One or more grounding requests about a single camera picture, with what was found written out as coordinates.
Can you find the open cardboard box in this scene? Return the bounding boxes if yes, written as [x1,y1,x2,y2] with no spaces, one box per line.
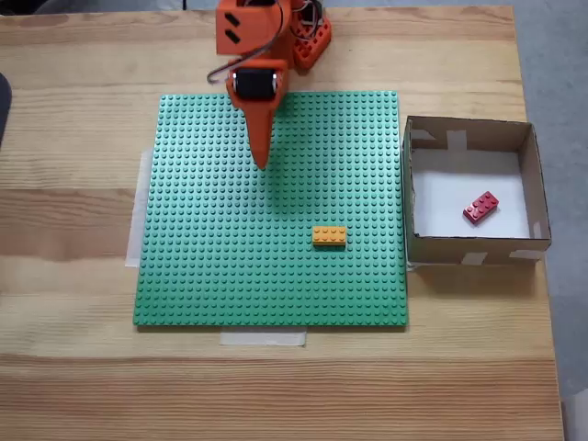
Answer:
[401,115,552,267]

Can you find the black rounded object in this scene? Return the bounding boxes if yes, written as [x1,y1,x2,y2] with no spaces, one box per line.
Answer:
[0,72,13,151]

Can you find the gripper motor cable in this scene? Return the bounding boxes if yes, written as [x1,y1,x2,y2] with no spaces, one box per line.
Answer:
[206,2,284,88]

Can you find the red lego block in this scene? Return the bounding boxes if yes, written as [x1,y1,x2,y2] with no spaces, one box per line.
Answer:
[462,190,502,226]

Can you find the yellow lego block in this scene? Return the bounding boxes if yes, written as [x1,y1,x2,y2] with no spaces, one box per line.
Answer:
[311,226,348,249]

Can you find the green lego baseplate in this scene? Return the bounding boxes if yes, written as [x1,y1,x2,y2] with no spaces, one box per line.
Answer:
[131,90,410,328]

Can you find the beige masking tape strip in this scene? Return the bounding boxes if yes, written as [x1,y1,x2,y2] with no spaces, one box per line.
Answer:
[219,329,308,348]
[126,149,155,268]

